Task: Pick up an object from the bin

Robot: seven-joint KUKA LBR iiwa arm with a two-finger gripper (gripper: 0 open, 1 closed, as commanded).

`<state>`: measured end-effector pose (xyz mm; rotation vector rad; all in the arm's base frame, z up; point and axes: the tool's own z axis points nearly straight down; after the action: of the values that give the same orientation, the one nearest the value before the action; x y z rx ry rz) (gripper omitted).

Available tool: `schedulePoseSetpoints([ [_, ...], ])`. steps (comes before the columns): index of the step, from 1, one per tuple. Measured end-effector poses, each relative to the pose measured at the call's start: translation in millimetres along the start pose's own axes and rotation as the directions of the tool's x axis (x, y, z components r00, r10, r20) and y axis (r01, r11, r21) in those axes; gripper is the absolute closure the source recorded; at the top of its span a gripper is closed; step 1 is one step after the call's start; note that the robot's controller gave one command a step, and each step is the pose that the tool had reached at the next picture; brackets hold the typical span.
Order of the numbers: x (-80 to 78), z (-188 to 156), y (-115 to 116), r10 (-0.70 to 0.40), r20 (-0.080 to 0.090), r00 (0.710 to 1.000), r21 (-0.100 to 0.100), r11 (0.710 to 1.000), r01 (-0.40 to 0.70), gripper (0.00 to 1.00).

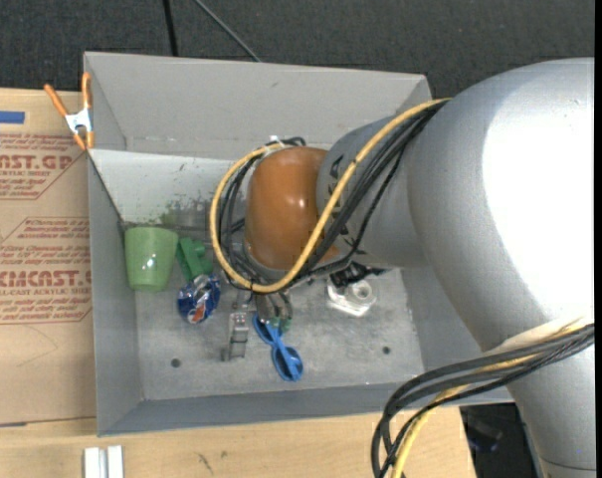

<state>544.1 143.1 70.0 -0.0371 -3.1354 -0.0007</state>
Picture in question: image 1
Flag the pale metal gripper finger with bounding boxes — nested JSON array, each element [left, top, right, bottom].
[[228, 311, 250, 361]]

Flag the blue sunglasses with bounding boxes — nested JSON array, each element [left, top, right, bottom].
[[251, 314, 304, 382]]

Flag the crushed blue drink can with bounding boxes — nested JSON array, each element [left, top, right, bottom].
[[176, 273, 223, 326]]

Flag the grey metal bin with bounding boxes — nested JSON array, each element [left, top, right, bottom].
[[83, 51, 511, 438]]

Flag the dark green toy block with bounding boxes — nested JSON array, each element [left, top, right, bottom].
[[175, 236, 215, 282]]

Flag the light green plastic cup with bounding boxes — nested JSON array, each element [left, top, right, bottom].
[[123, 226, 179, 293]]

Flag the brown cardboard board red print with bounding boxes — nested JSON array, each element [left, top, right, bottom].
[[0, 86, 99, 428]]

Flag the black cylinder on white bracket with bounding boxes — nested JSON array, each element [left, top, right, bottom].
[[328, 261, 387, 289]]

